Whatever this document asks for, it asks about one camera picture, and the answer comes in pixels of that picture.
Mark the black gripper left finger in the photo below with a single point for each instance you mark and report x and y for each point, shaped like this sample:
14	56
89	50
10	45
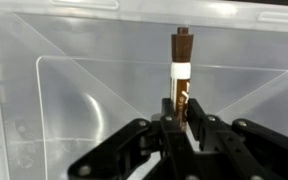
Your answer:
134	150

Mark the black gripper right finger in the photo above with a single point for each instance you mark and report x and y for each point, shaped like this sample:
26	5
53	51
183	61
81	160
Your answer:
250	153

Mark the brown dry erase marker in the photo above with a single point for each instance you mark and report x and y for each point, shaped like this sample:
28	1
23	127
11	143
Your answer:
180	66

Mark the clear plastic bin right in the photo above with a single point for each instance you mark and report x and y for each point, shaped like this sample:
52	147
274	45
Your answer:
84	83

